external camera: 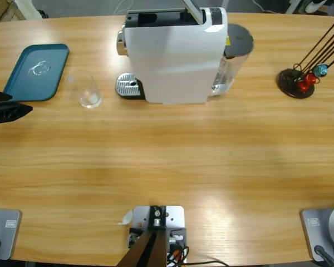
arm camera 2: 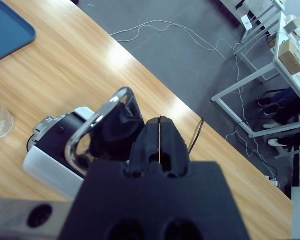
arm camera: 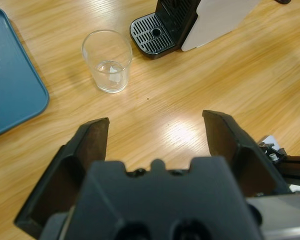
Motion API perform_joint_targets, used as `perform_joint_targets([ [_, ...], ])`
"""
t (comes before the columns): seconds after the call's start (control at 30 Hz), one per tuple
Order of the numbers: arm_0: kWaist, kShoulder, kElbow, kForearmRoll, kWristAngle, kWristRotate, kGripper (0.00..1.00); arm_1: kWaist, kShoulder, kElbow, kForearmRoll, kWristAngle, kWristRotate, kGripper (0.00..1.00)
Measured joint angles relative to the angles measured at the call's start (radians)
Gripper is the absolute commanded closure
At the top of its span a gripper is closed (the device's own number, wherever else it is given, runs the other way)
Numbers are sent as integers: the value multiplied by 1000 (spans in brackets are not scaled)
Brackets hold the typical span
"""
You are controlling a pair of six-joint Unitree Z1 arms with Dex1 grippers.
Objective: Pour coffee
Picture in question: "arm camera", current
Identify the clear drinking glass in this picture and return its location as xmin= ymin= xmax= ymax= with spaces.
xmin=81 ymin=29 xmax=133 ymax=94

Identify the white block with dark post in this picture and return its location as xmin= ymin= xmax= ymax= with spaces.
xmin=257 ymin=134 xmax=300 ymax=193

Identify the teal plastic tray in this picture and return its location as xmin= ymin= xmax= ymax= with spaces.
xmin=0 ymin=6 xmax=51 ymax=141

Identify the white capsule coffee machine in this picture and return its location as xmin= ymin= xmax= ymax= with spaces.
xmin=154 ymin=0 xmax=262 ymax=53

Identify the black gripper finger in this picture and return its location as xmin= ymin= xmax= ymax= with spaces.
xmin=201 ymin=109 xmax=293 ymax=201
xmin=14 ymin=116 xmax=110 ymax=240

